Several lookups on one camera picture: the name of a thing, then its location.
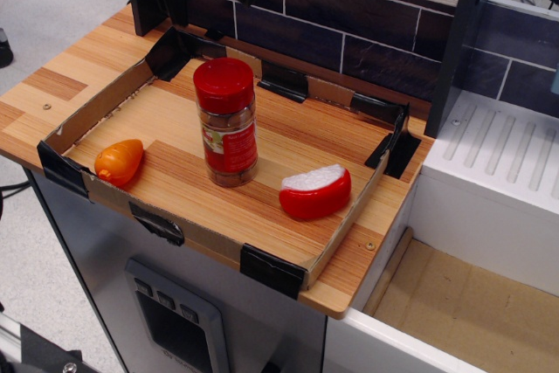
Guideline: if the taped cardboard fence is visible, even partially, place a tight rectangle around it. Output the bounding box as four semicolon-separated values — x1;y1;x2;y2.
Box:
38;29;432;312

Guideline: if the red-capped basil spice bottle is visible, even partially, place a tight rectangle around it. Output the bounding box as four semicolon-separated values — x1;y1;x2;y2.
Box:
193;58;258;187

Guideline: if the red toy cheese wedge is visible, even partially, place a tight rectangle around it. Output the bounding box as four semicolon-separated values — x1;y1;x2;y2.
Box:
279;164;352;219

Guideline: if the dark grey vertical post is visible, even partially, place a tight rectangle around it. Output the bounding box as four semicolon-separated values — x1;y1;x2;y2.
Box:
424;0;479;138

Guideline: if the orange toy carrot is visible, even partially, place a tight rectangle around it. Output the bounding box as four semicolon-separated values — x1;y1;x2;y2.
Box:
94;139;144;187

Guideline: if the black caster wheel at edge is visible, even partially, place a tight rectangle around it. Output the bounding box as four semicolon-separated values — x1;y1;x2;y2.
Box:
0;28;14;68

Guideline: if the white toy sink drainboard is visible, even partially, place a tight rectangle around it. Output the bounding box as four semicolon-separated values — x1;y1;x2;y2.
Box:
409;92;558;294

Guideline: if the grey toy dishwasher front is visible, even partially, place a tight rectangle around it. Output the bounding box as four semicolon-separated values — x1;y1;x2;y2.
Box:
125;259;231;372

